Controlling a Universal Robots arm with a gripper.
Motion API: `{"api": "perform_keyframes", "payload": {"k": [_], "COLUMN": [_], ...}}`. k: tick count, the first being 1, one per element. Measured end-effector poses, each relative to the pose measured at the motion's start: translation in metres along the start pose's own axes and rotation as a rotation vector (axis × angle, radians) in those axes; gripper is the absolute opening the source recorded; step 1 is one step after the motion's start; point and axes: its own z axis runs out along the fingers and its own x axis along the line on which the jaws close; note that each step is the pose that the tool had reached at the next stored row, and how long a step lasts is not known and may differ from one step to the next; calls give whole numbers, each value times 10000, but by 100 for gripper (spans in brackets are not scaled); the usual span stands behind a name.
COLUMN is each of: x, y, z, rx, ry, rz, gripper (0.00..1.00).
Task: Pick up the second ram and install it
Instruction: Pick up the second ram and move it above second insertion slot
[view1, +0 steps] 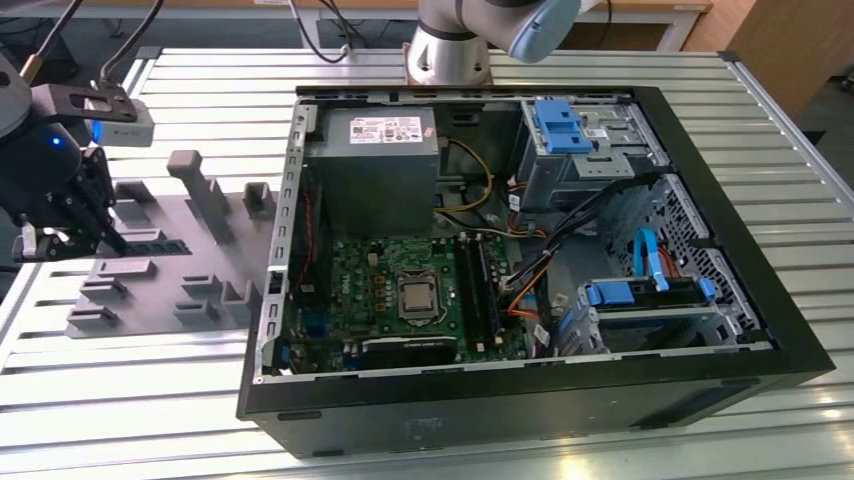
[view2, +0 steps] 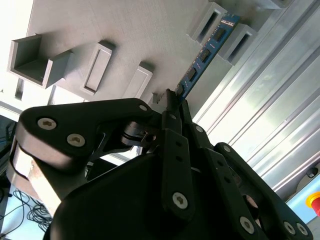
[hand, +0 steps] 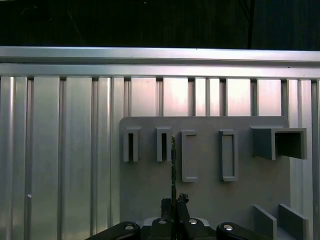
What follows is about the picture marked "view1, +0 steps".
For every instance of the black graphics card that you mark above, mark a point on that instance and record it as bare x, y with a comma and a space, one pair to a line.
407, 350

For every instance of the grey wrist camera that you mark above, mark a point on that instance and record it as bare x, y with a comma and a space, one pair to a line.
129, 135

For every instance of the grey power supply unit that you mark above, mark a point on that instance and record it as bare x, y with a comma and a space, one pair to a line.
367, 190

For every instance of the grey metal drive cage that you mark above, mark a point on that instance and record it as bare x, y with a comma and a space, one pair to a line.
620, 135

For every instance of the blue drive bay latch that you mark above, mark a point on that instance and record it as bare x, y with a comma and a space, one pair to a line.
556, 127

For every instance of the hard disk in blue carrier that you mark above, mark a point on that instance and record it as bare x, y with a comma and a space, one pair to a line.
609, 294

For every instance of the grey parts rack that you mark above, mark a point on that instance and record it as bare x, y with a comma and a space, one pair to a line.
166, 280

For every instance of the black PC case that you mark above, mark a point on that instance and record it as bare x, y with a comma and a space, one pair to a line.
533, 415

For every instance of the green motherboard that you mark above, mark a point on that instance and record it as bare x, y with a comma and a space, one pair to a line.
360, 280

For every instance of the silver CPU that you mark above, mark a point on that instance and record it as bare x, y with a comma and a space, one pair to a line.
416, 295

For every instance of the black camera bracket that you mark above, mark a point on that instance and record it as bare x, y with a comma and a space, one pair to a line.
53, 102

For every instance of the blue plastic bracket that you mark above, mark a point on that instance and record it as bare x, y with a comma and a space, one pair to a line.
568, 327

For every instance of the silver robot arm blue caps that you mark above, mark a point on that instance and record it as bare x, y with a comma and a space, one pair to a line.
443, 55

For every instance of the wooden desk white legs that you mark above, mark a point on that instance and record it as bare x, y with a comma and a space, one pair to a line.
680, 30

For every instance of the wooden cabinet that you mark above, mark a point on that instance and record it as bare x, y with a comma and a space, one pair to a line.
787, 50

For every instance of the black RAM slot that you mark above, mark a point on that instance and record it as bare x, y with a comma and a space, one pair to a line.
472, 300

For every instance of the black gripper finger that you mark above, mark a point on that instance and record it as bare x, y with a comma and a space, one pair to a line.
56, 247
93, 200

